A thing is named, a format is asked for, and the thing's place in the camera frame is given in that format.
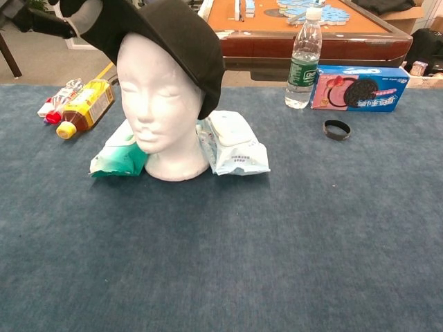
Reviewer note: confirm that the blue felt table cover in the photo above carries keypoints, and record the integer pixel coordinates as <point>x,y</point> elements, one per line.
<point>242,242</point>

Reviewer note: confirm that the white foam mannequin head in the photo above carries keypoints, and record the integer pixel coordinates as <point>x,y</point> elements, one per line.
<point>155,86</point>

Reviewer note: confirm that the green wet wipes pack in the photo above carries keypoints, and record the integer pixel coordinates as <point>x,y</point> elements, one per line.
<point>117,160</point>

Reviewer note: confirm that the white framed glass partition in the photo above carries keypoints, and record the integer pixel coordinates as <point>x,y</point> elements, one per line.
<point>84,45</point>

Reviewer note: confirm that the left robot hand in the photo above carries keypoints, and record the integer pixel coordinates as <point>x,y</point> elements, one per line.
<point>69,14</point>

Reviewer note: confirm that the blue Oreo cookie box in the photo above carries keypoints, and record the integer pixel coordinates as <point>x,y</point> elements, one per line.
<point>380,93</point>

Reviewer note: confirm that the white plastic basket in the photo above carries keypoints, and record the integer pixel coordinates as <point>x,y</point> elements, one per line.
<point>429,82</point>

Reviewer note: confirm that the red-capped clear small bottle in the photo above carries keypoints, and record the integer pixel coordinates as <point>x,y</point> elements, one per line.
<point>65,93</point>

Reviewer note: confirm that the standing mahjong tile rows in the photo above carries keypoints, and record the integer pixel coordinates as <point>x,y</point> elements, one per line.
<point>244,8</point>

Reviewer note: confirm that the clear water bottle green label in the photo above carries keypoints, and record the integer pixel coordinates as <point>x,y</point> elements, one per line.
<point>302,76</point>

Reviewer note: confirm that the light blue wet wipes pack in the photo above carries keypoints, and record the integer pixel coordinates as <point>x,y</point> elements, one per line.
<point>235,145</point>

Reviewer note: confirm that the brown cardboard box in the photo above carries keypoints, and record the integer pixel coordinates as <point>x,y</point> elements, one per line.
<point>408,19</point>

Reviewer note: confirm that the small red white box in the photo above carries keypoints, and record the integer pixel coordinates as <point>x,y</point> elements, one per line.
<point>43,110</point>

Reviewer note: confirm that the dark wooden furniture leg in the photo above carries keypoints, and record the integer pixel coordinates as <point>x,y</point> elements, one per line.
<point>10,55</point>

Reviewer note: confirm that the yellow-capped tea bottle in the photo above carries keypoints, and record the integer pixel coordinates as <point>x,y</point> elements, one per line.
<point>90,103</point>

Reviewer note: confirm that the black baseball cap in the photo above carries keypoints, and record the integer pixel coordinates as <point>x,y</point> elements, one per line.
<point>194,45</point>

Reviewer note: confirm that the brown mahjong table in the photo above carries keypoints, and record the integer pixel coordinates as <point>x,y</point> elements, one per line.
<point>311,45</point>

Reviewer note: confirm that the blue mahjong tile pile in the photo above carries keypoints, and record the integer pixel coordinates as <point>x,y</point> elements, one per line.
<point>328,14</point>

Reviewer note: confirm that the black backpack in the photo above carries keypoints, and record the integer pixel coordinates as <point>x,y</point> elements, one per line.
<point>427,48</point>

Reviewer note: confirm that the black rubber wristband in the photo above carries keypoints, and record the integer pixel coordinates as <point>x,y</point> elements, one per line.
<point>332,136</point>

